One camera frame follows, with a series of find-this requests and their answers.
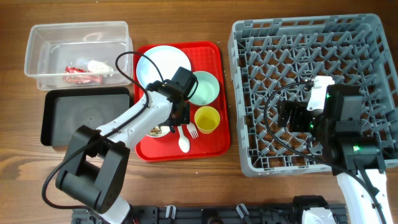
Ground light blue bowl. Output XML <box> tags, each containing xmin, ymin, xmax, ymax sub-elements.
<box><xmin>147</xmin><ymin>126</ymin><xmax>170</xmax><ymax>138</ymax></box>

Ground yellow plastic cup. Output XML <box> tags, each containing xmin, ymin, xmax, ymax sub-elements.
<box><xmin>194</xmin><ymin>106</ymin><xmax>221</xmax><ymax>134</ymax></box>

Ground mint green bowl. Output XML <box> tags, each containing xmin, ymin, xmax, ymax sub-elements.
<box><xmin>189</xmin><ymin>71</ymin><xmax>220</xmax><ymax>106</ymax></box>

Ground red strawberry cake wrapper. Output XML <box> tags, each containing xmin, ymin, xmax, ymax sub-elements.
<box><xmin>63</xmin><ymin>66</ymin><xmax>103</xmax><ymax>84</ymax></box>

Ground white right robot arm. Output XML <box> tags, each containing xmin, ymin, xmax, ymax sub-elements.
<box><xmin>277</xmin><ymin>81</ymin><xmax>393</xmax><ymax>223</ymax></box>

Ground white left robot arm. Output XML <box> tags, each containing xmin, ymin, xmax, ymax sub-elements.
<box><xmin>41</xmin><ymin>67</ymin><xmax>198</xmax><ymax>223</ymax></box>

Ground grey dishwasher rack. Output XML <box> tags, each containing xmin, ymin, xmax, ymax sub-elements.
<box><xmin>228</xmin><ymin>14</ymin><xmax>397</xmax><ymax>177</ymax></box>

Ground white plastic fork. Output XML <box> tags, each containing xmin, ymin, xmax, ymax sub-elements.
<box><xmin>187</xmin><ymin>122</ymin><xmax>198</xmax><ymax>139</ymax></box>

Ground white plastic spoon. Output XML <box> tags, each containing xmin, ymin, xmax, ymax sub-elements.
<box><xmin>177</xmin><ymin>126</ymin><xmax>190</xmax><ymax>153</ymax></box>

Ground light blue plate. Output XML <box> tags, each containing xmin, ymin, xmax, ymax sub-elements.
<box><xmin>136</xmin><ymin>45</ymin><xmax>192</xmax><ymax>88</ymax></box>

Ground red plastic tray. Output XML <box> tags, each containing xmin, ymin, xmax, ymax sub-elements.
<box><xmin>135</xmin><ymin>41</ymin><xmax>231</xmax><ymax>162</ymax></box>

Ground white crumpled tissue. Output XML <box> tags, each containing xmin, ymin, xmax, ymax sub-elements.
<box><xmin>87</xmin><ymin>60</ymin><xmax>114</xmax><ymax>77</ymax></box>

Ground black plastic tray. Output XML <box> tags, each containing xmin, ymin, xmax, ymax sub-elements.
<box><xmin>40</xmin><ymin>87</ymin><xmax>131</xmax><ymax>147</ymax></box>

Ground clear plastic bin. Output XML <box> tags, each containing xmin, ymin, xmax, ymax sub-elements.
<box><xmin>24</xmin><ymin>21</ymin><xmax>132</xmax><ymax>91</ymax></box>

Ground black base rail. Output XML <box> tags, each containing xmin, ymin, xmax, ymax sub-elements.
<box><xmin>71</xmin><ymin>203</ymin><xmax>349</xmax><ymax>224</ymax></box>

